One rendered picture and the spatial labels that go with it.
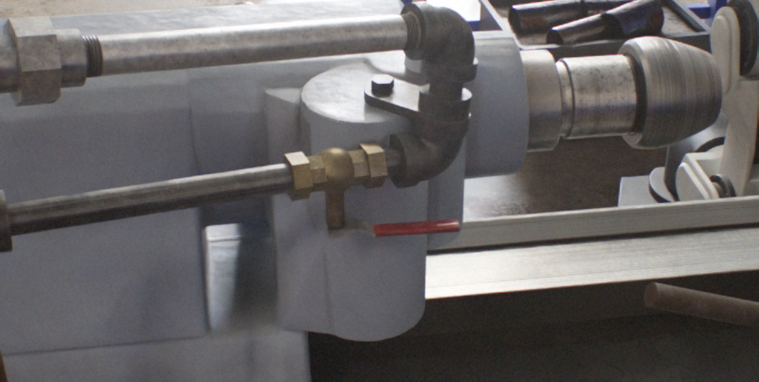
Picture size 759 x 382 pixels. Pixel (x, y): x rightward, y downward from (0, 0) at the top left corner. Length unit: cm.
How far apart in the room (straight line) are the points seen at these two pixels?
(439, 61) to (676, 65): 26
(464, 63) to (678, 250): 56
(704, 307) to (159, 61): 39
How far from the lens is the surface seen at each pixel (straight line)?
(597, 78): 91
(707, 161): 245
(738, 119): 226
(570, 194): 293
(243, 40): 66
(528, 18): 316
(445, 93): 73
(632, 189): 264
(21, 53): 61
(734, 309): 83
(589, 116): 91
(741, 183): 231
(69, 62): 62
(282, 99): 80
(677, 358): 127
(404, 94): 76
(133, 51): 64
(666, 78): 92
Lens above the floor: 151
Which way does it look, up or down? 30 degrees down
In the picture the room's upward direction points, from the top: straight up
